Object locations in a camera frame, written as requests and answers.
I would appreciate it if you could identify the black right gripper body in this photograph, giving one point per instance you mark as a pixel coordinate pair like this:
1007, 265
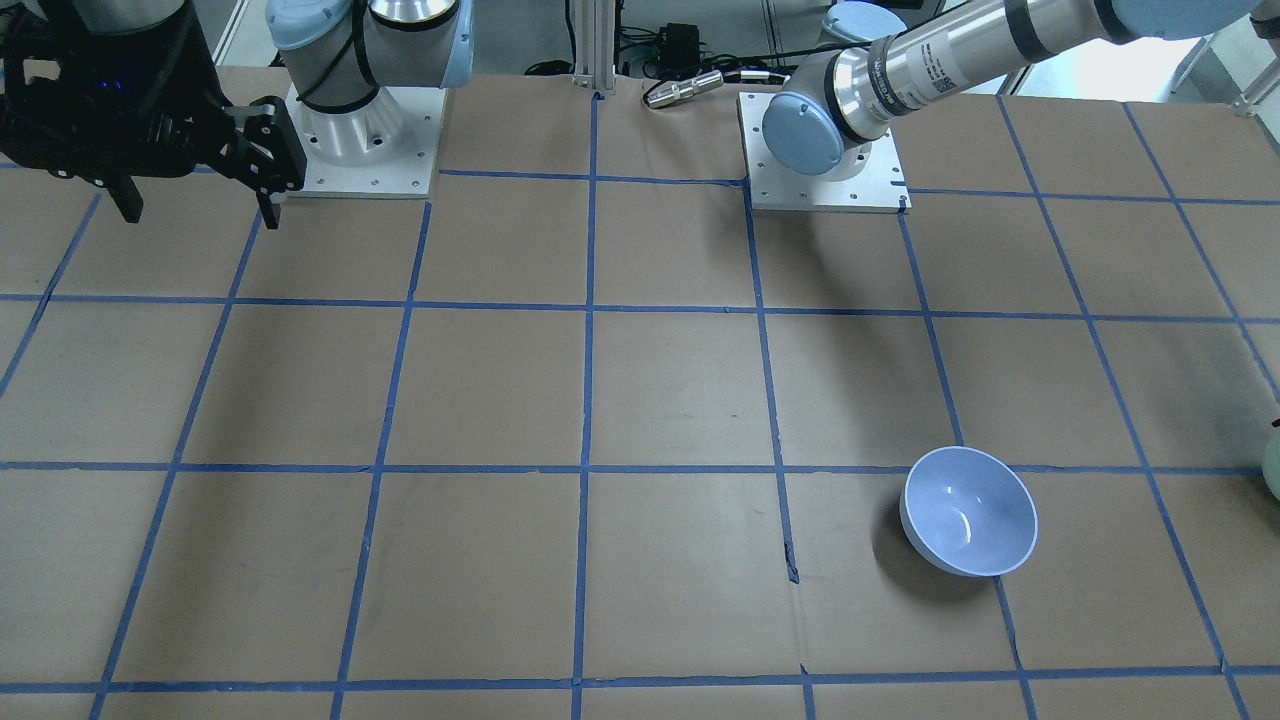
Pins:
262, 146

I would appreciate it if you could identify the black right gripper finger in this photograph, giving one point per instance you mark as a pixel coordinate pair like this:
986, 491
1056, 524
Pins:
265, 153
126, 197

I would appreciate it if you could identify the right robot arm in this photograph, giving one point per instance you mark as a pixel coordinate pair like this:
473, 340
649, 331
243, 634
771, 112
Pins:
339, 54

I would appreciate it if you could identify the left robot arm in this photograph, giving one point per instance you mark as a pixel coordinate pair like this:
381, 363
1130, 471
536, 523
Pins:
839, 99

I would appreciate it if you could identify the blue bowl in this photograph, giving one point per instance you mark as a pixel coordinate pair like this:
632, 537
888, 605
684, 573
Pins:
968, 513

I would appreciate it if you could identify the green bowl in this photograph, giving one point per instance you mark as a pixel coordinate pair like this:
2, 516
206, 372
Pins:
1270, 463

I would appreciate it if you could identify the black power brick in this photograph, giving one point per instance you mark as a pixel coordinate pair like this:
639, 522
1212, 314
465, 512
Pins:
678, 47

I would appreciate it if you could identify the brown paper table cover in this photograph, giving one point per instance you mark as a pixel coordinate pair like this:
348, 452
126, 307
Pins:
585, 436

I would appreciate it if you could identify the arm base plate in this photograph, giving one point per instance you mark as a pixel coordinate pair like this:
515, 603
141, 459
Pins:
798, 162
386, 150

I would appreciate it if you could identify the aluminium frame post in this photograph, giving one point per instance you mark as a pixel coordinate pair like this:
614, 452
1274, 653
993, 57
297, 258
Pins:
594, 40

